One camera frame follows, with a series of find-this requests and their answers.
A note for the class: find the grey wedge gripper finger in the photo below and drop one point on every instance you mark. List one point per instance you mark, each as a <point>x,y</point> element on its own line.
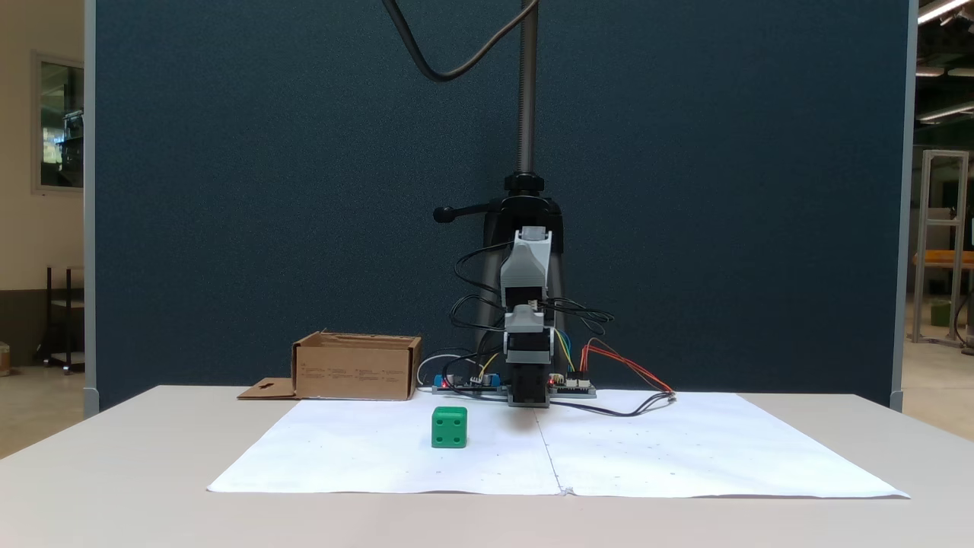
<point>526,262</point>

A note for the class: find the green die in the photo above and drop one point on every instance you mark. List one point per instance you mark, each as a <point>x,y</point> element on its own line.
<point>449,428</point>

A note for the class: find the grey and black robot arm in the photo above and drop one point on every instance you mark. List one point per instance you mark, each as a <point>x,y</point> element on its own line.
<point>529,380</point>

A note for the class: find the green bin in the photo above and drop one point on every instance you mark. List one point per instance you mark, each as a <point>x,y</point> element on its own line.
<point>940,313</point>

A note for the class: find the circuit board with white connectors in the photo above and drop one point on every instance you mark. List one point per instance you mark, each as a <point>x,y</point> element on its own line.
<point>574,388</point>

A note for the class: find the circuit board with blue parts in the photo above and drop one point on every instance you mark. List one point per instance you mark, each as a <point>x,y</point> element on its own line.
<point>464,384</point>

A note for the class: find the black tripod with pole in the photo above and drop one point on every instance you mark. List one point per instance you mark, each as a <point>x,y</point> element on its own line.
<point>527,114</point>

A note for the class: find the brown cardboard box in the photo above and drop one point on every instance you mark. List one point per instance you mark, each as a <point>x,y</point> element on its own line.
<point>356,373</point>

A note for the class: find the white paper sheet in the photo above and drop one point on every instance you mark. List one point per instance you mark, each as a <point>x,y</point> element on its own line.
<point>700,449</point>
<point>396,457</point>

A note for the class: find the dark blue partition panel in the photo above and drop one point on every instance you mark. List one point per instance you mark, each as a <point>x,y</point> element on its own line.
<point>228,152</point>

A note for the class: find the orange table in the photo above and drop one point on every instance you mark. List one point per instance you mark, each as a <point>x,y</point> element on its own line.
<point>943,259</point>

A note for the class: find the ceiling light strip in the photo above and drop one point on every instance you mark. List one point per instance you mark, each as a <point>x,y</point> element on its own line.
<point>940,9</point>
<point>943,113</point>

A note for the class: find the black shelf cart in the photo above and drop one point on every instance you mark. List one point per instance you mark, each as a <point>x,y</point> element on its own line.
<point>67,304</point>

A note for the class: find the aluminium frame rack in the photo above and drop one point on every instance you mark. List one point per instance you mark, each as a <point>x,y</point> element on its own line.
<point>943,228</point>

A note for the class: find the wall window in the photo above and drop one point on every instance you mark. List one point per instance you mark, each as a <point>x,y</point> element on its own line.
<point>61,122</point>

